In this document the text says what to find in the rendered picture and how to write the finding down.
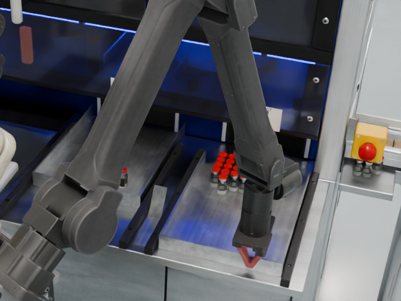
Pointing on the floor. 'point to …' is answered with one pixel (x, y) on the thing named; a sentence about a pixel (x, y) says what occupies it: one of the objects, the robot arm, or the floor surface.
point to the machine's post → (337, 119)
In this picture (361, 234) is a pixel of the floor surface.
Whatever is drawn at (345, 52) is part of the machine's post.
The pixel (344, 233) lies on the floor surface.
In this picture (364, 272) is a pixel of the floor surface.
